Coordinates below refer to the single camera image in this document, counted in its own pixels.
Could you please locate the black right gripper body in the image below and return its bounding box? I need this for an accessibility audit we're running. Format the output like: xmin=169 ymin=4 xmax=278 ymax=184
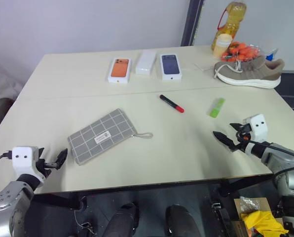
xmin=231 ymin=123 xmax=253 ymax=153

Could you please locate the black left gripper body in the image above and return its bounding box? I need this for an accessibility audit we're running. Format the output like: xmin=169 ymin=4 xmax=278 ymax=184
xmin=35 ymin=157 xmax=58 ymax=179

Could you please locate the grey checked pouch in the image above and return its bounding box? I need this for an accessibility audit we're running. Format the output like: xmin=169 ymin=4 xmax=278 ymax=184
xmin=67 ymin=108 xmax=154 ymax=166

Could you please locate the green highlighter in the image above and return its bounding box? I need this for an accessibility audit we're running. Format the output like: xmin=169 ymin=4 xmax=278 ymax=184
xmin=209 ymin=97 xmax=226 ymax=118

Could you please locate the taupe sneaker with white sole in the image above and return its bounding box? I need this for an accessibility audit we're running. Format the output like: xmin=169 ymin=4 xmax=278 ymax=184
xmin=213 ymin=56 xmax=286 ymax=89

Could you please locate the red and black marker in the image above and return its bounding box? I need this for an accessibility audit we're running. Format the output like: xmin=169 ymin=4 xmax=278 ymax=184
xmin=159 ymin=94 xmax=185 ymax=114

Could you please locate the orange snack bag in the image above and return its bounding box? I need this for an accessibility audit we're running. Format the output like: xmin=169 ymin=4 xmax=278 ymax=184
xmin=220 ymin=41 xmax=265 ymax=63

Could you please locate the brown cardboard box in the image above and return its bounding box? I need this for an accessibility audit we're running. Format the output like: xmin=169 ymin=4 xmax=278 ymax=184
xmin=231 ymin=197 xmax=286 ymax=237

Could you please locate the blue and white packet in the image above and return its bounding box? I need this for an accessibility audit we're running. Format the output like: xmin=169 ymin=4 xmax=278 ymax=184
xmin=265 ymin=47 xmax=279 ymax=61

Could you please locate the yellow cloth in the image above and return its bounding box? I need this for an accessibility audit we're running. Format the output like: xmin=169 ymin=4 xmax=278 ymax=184
xmin=240 ymin=210 xmax=290 ymax=236

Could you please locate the dark rounded shape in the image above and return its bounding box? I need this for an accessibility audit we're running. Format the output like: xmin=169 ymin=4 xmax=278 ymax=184
xmin=165 ymin=204 xmax=202 ymax=237
xmin=103 ymin=202 xmax=140 ymax=237

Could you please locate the dark blue phone box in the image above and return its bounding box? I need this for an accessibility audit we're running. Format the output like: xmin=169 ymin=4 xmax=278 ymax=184
xmin=159 ymin=53 xmax=183 ymax=81

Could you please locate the yellow cooking oil bottle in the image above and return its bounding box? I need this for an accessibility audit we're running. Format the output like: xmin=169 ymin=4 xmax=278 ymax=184
xmin=211 ymin=0 xmax=248 ymax=51

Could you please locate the orange phone box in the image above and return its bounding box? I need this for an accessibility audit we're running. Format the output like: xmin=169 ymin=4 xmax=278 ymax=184
xmin=107 ymin=57 xmax=133 ymax=84

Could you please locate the plain white box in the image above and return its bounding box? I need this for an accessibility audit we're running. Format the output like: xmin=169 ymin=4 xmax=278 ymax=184
xmin=135 ymin=50 xmax=157 ymax=76

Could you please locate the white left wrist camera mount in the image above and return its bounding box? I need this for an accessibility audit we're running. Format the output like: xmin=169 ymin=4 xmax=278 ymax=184
xmin=11 ymin=146 xmax=45 ymax=185

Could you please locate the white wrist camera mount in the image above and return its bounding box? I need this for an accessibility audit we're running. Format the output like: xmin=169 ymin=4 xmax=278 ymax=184
xmin=11 ymin=146 xmax=45 ymax=185
xmin=243 ymin=114 xmax=270 ymax=143

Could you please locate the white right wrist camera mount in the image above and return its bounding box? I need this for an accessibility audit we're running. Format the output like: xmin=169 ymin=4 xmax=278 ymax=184
xmin=243 ymin=114 xmax=270 ymax=143

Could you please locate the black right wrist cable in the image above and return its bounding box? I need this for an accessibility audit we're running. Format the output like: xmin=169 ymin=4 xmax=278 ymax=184
xmin=235 ymin=130 xmax=294 ymax=159

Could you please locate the black table frame bar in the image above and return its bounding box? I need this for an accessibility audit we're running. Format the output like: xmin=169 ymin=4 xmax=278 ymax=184
xmin=31 ymin=192 xmax=85 ymax=211

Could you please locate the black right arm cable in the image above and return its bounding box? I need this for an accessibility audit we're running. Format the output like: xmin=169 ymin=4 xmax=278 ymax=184
xmin=272 ymin=164 xmax=294 ymax=177

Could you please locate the black strap with buckle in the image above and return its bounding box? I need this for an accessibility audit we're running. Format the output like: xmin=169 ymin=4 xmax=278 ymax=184
xmin=210 ymin=201 xmax=233 ymax=237

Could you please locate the dark vertical door frame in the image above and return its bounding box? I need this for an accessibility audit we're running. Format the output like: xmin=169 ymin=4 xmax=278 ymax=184
xmin=181 ymin=0 xmax=205 ymax=47

